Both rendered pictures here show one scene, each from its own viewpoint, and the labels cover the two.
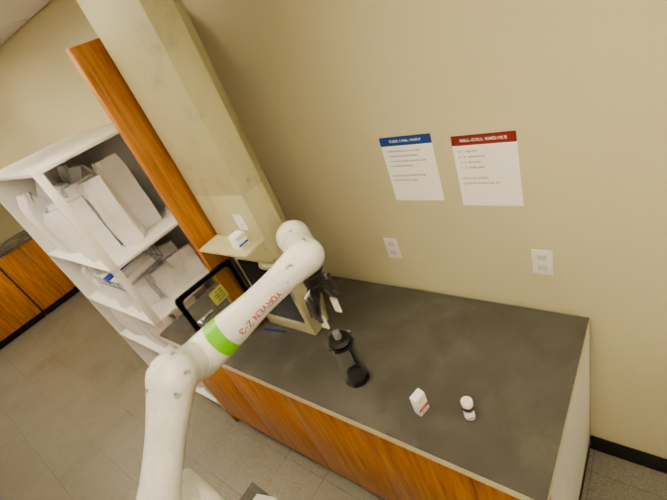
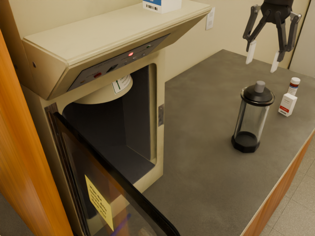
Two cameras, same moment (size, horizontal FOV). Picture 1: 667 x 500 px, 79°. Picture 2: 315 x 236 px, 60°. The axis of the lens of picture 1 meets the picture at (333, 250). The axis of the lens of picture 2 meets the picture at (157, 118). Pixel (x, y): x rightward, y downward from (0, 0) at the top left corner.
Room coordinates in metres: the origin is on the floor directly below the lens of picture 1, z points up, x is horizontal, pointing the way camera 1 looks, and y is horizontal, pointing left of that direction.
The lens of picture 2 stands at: (1.51, 0.84, 1.65)
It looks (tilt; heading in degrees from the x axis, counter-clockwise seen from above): 38 degrees down; 265
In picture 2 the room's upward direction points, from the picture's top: straight up
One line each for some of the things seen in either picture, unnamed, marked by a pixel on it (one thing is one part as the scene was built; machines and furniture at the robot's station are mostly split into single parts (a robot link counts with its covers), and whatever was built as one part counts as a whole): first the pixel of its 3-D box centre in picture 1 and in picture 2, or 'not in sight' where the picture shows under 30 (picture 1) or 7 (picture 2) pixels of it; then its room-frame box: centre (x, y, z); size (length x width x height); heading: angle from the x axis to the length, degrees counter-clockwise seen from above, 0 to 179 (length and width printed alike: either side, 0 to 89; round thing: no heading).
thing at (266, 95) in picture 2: (337, 337); (258, 91); (1.11, 0.11, 1.18); 0.09 x 0.09 x 0.07
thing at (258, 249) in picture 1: (235, 254); (131, 47); (1.51, 0.38, 1.46); 0.32 x 0.11 x 0.10; 43
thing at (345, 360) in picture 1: (347, 358); (251, 119); (1.11, 0.11, 1.06); 0.11 x 0.11 x 0.21
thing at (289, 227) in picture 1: (296, 242); not in sight; (1.11, 0.10, 1.62); 0.13 x 0.11 x 0.14; 9
